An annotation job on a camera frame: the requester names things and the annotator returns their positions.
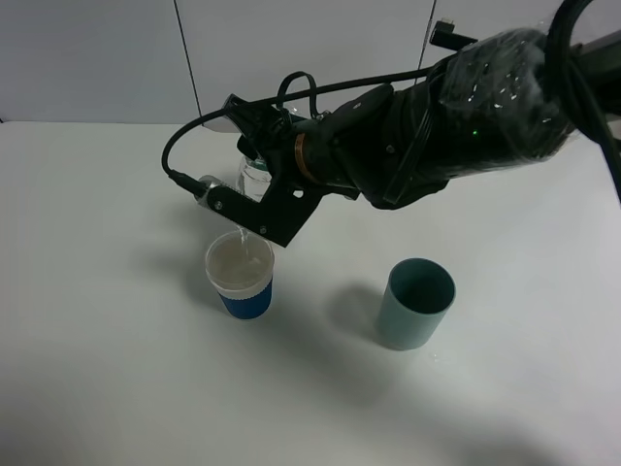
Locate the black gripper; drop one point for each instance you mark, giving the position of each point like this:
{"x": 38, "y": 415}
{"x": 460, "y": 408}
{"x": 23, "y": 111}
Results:
{"x": 297, "y": 151}

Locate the clear bottle with green label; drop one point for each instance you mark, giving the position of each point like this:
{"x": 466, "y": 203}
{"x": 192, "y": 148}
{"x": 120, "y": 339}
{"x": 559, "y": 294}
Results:
{"x": 253, "y": 178}

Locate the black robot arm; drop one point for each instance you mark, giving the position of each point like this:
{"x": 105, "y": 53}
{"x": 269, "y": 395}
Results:
{"x": 508, "y": 101}

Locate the blue and white cup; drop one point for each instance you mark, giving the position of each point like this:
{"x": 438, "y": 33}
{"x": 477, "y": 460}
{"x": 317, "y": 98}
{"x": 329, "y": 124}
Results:
{"x": 241, "y": 269}

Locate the teal green plastic cup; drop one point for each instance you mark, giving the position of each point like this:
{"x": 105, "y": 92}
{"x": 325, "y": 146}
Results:
{"x": 418, "y": 294}

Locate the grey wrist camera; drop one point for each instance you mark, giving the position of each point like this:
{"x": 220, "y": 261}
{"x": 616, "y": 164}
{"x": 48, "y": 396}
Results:
{"x": 278, "y": 216}

